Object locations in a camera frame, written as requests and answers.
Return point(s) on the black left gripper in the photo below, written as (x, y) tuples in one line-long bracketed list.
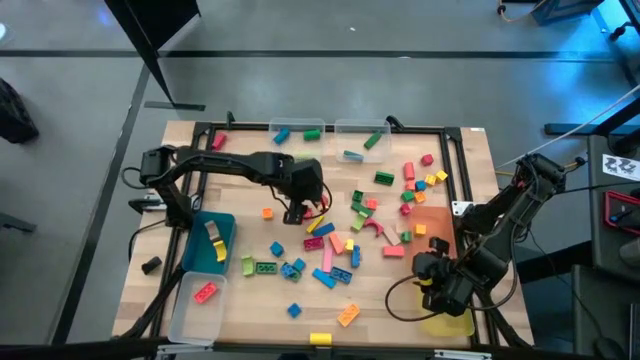
[(306, 180)]

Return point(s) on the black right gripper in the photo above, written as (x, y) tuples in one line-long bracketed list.
[(455, 292)]

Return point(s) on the small yellow block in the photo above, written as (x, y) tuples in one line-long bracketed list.
[(425, 282)]

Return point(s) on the red arch block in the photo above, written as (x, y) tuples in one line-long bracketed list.
[(307, 215)]

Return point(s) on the blue square lego brick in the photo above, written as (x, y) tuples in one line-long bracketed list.
[(286, 270), (294, 310)]

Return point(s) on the long blue wooden block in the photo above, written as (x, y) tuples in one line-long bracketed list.
[(324, 230), (324, 278)]

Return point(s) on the long teal wooden block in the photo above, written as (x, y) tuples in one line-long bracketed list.
[(353, 156)]

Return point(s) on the grey wooden arch block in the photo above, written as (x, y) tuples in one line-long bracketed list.
[(213, 231)]

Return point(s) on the yellow arch block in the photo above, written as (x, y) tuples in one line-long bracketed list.
[(220, 251)]

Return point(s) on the long green wooden block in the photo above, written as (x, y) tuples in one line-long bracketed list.
[(372, 140)]

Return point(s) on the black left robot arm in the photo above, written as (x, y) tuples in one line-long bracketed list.
[(225, 162)]

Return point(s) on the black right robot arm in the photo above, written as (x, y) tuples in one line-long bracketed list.
[(500, 215)]

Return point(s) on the magenta two-by-four lego brick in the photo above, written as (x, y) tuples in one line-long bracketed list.
[(313, 243)]

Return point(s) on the small orange lego brick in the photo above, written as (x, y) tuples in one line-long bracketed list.
[(267, 214)]

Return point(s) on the orange wooden block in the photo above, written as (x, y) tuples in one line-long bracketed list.
[(336, 243)]

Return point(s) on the salmon wooden block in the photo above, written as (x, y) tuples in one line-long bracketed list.
[(394, 251)]

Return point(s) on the yellow translucent bin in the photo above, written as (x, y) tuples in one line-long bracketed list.
[(450, 326)]

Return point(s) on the blue wooden cube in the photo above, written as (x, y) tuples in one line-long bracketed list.
[(299, 264), (420, 185), (276, 249)]

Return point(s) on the yellow-orange cube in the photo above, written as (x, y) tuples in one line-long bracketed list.
[(420, 230)]

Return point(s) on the long pink wooden block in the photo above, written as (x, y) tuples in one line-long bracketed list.
[(327, 260)]

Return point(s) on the small green block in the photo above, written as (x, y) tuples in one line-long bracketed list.
[(361, 209)]

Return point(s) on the yellow lego brick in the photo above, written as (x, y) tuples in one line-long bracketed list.
[(349, 245)]

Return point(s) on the beige wooden block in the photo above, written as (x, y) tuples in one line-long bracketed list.
[(391, 236)]

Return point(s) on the orange translucent bin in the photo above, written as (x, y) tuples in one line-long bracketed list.
[(435, 222)]

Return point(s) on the clear plastic bin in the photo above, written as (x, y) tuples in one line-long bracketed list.
[(350, 132), (190, 320), (297, 150)]

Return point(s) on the small orange-red lego brick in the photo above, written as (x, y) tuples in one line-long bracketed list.
[(372, 204)]

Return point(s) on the green two-by-four lego brick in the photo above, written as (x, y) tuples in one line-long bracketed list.
[(266, 268), (384, 178)]

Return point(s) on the red wooden cube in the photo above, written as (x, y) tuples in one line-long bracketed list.
[(405, 209), (427, 160)]

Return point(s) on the light green arch block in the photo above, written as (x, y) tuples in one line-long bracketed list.
[(247, 266)]

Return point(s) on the orange two-by-four lego brick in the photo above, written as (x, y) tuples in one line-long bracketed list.
[(348, 315)]

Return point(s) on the green wooden cube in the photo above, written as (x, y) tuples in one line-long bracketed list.
[(407, 196)]

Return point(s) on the orange-red wooden cube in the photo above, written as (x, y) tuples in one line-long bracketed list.
[(410, 186)]

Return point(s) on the yellow wooden cube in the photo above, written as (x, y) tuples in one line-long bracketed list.
[(430, 180), (441, 175)]

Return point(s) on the long pink-red wooden block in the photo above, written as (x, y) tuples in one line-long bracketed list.
[(409, 171)]

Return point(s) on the red wooden block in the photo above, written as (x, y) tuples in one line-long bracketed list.
[(218, 141)]

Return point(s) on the teal plastic bin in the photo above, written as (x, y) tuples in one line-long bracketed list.
[(200, 255)]

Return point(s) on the black clamp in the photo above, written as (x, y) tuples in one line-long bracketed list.
[(396, 123), (230, 119)]

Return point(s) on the red two-by-four lego brick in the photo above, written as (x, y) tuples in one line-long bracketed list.
[(205, 292)]

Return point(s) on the black cylinder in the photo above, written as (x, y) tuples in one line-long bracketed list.
[(151, 265)]

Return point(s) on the red-rimmed black case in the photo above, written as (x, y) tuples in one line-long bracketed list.
[(625, 212)]

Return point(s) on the white patterned sheet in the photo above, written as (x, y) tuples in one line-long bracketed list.
[(620, 166)]

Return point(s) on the black partition stand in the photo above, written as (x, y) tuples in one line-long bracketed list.
[(145, 20)]

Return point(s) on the black bag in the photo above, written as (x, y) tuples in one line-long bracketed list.
[(15, 117)]

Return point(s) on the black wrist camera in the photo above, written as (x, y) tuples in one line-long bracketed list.
[(439, 246)]

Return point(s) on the silver corner bracket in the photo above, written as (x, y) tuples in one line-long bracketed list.
[(460, 207)]

